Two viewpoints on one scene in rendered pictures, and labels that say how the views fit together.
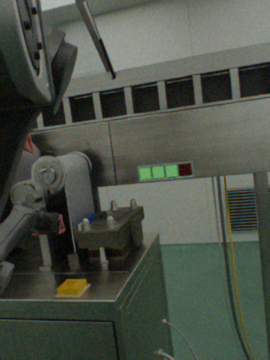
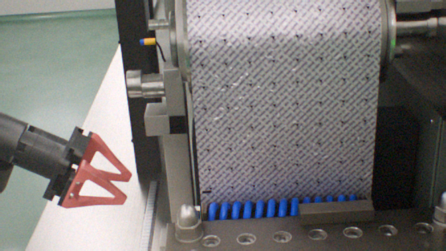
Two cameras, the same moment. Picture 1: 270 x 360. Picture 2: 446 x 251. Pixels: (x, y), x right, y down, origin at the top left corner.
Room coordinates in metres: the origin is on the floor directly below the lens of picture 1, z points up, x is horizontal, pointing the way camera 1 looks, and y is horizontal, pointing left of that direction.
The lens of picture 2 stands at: (1.10, -0.39, 1.46)
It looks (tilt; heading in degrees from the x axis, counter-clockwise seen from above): 25 degrees down; 74
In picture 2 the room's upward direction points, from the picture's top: 3 degrees counter-clockwise
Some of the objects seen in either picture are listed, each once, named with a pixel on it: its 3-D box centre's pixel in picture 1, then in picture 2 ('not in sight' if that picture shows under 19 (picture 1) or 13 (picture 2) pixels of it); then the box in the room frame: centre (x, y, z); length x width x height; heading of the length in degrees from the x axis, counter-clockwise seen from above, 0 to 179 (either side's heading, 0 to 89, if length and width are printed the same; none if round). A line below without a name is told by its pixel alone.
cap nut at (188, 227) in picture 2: (85, 224); (188, 220); (1.22, 0.20, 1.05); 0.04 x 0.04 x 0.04
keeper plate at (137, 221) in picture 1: (137, 230); not in sight; (1.36, 0.02, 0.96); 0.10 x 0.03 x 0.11; 164
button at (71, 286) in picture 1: (72, 287); not in sight; (0.99, 0.24, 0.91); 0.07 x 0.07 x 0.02; 74
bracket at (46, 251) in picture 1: (42, 229); (169, 159); (1.23, 0.37, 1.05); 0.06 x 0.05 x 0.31; 164
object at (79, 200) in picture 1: (81, 202); (285, 148); (1.37, 0.23, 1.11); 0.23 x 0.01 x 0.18; 164
